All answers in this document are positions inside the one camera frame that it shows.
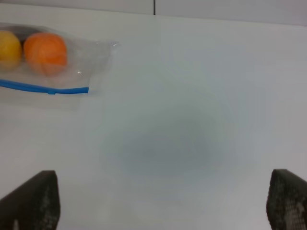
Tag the orange fruit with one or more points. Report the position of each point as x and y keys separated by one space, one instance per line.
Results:
x=46 y=53

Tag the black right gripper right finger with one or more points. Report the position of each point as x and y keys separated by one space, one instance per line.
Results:
x=286 y=205

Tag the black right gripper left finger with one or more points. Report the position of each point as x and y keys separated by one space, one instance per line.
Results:
x=34 y=205

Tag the yellow pear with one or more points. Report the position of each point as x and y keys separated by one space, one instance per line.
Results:
x=10 y=50

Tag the clear zip bag blue seal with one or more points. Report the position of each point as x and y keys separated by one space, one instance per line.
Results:
x=88 y=61

